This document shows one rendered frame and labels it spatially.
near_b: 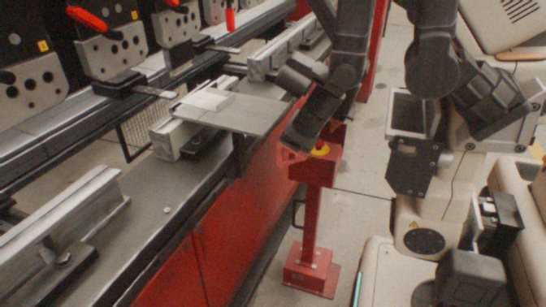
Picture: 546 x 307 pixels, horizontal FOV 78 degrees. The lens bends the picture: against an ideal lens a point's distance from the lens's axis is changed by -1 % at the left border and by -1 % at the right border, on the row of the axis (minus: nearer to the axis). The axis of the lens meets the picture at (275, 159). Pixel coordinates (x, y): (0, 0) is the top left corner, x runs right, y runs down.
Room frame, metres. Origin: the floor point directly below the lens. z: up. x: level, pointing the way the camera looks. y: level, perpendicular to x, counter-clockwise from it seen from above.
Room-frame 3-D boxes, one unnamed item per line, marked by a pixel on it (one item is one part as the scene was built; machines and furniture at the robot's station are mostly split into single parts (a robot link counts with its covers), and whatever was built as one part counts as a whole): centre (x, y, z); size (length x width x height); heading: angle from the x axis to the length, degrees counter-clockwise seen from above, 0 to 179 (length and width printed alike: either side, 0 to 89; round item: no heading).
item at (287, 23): (2.26, 0.07, 0.81); 0.64 x 0.08 x 0.14; 67
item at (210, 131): (0.88, 0.18, 0.89); 0.30 x 0.05 x 0.03; 157
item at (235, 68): (1.57, 0.36, 0.81); 0.64 x 0.08 x 0.14; 67
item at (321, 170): (0.98, -0.15, 0.75); 0.20 x 0.16 x 0.18; 161
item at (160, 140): (0.92, 0.23, 0.92); 0.39 x 0.06 x 0.10; 157
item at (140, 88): (0.93, 0.41, 1.01); 0.26 x 0.12 x 0.05; 67
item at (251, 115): (0.81, 0.12, 1.00); 0.26 x 0.18 x 0.01; 67
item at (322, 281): (0.97, -0.18, 0.06); 0.25 x 0.20 x 0.12; 71
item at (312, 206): (0.98, -0.15, 0.39); 0.05 x 0.05 x 0.54; 71
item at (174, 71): (0.87, 0.25, 1.13); 0.10 x 0.02 x 0.10; 157
